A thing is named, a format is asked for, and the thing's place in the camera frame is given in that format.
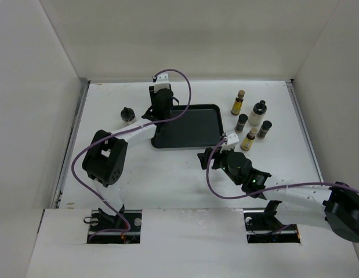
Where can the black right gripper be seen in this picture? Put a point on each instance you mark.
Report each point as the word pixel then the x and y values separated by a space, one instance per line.
pixel 217 156

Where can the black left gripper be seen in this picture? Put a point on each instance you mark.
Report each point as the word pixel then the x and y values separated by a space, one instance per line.
pixel 153 94

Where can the glass pepper grinder black top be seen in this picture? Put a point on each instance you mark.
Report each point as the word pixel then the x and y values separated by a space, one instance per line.
pixel 127 115

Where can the dark label spice jar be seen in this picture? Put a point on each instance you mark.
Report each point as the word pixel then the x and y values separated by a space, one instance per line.
pixel 242 119

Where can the amber sauce bottle yellow label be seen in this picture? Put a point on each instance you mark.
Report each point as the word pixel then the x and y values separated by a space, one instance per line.
pixel 236 108

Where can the brown spice jar black lid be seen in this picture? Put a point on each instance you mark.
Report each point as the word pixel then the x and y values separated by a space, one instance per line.
pixel 265 127

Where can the white salt grinder black top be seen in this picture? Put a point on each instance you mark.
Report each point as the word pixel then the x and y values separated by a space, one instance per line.
pixel 257 113

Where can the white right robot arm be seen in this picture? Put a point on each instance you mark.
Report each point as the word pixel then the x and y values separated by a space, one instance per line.
pixel 332 206

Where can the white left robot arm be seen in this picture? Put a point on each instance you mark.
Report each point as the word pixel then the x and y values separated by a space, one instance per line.
pixel 105 159

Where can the black rectangular tray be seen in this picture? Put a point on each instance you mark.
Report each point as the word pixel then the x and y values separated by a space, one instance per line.
pixel 200 126

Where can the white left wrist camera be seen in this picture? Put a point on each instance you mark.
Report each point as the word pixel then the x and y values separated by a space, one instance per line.
pixel 161 81

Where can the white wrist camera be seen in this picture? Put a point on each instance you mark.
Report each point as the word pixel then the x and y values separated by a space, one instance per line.
pixel 161 81
pixel 231 140

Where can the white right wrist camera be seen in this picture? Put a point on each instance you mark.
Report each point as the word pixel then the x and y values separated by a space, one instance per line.
pixel 231 140

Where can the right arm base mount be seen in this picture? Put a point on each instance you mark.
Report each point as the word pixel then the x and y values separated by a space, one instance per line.
pixel 262 227

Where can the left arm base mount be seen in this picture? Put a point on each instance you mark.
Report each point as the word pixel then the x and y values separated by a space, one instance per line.
pixel 111 229

